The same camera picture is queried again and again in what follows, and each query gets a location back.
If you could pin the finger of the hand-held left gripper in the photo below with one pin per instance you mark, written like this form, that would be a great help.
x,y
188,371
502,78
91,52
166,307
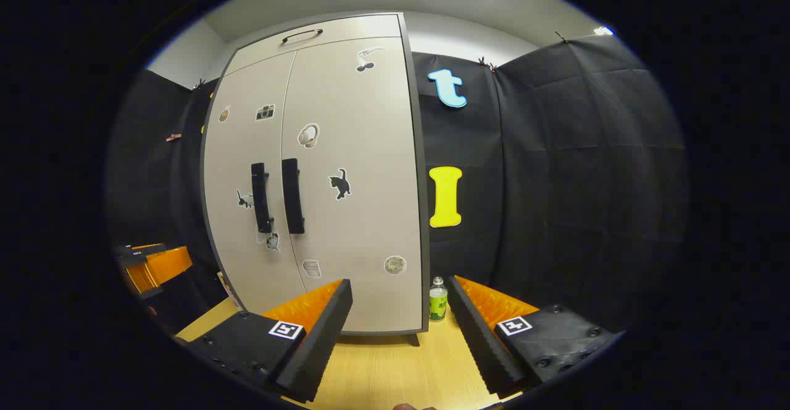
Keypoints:
x,y
166,265
133,254

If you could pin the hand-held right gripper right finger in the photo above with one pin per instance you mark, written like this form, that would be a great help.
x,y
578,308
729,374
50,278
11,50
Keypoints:
x,y
481,342

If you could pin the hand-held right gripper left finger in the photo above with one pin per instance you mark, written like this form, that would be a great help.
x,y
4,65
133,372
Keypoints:
x,y
321,342

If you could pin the beige cabinet door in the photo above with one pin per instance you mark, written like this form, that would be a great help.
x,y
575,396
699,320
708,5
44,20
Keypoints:
x,y
228,169
370,150

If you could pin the beige double-door shoe cabinet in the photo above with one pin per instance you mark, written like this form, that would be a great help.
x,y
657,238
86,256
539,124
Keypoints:
x,y
421,212

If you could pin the beige cabinet drawer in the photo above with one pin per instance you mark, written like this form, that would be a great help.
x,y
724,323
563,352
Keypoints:
x,y
345,30

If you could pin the green label plastic bottle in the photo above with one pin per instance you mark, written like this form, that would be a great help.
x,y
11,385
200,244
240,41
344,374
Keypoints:
x,y
438,305

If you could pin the wooden clothespin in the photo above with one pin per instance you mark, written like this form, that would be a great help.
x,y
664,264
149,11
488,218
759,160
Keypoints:
x,y
173,137

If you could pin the black backdrop cloth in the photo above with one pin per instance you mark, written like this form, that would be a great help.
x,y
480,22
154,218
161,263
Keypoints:
x,y
586,181

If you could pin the ceiling light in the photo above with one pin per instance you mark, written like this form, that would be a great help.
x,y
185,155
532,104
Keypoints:
x,y
603,30

